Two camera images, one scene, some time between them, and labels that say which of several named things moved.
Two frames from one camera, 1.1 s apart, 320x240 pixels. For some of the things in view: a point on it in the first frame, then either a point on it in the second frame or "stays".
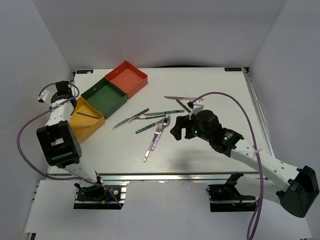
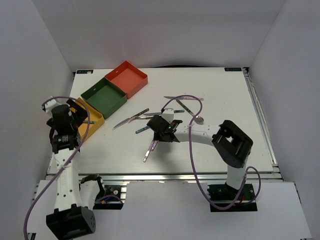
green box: (105, 97) stays
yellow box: (86, 120) stays
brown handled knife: (124, 121) stays
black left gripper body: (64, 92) → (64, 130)
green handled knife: (164, 112) stays
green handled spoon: (88, 115) → (90, 122)
